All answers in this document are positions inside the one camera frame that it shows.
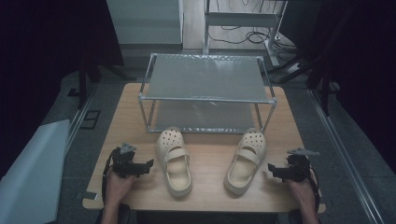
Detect cream clog shoe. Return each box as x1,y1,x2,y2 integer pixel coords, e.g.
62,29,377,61
222,127,268,197
155,125,193,199

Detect black stand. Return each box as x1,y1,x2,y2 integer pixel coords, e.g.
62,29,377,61
266,54,332,117
77,50,138,110

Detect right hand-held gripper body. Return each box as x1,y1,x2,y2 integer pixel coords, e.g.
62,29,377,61
280,147,320,183

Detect person's left hand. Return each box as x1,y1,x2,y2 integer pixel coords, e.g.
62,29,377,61
105,169,138,207

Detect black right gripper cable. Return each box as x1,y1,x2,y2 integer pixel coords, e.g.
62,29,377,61
306,165,322,213

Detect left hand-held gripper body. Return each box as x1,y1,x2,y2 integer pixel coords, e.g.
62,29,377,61
110,142,148,179

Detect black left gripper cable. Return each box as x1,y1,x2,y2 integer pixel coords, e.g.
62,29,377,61
101,147,121,207

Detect black floor cables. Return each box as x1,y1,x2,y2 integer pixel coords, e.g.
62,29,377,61
207,25,297,54

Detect person's right hand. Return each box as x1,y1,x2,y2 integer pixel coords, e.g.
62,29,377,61
284,177,316,210

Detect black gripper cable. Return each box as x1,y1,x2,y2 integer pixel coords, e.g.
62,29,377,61
306,165,322,213
101,147,121,207

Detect white desk frame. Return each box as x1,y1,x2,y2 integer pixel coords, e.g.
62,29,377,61
203,0,288,68

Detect metal two-tier shoe rack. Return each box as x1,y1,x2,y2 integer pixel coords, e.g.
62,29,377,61
137,52,278,134

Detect aluminium floor rail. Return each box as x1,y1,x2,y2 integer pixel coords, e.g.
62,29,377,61
306,88,387,224
65,83,98,150

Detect grey tape strip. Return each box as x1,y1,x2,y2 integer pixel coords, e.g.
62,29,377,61
80,190,99,202

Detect dark curtain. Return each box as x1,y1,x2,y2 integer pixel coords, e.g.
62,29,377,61
0,0,125,181
286,0,396,174

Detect white board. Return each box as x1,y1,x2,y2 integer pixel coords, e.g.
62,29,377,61
0,119,72,224

